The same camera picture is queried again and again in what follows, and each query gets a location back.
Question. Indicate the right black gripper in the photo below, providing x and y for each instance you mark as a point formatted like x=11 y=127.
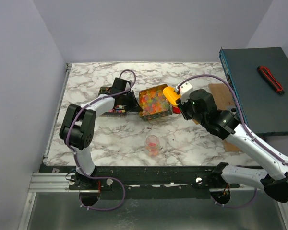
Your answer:
x=181 y=105

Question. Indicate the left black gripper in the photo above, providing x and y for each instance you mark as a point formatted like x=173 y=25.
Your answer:
x=134 y=106

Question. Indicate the tin of gummy candies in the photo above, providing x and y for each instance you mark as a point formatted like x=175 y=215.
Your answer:
x=153 y=103

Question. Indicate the yellow plastic scoop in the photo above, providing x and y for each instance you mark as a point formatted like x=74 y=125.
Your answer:
x=171 y=95

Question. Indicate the clear glass jar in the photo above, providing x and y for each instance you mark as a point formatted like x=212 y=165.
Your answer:
x=152 y=145

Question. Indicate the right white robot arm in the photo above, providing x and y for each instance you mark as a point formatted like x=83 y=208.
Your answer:
x=272 y=178

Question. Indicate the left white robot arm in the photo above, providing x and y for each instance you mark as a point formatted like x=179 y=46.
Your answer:
x=77 y=129

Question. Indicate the red jar lid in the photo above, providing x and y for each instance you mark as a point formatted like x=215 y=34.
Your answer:
x=176 y=110

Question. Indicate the wooden board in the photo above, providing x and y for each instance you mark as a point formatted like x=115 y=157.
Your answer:
x=222 y=96

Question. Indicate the dark grey metal box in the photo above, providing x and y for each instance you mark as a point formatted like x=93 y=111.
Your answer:
x=264 y=110

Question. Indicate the red black utility knife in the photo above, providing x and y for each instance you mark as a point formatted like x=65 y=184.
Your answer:
x=266 y=74

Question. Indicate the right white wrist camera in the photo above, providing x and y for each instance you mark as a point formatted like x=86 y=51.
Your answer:
x=185 y=90

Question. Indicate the black mounting rail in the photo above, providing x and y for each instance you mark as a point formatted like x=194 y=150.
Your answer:
x=135 y=182

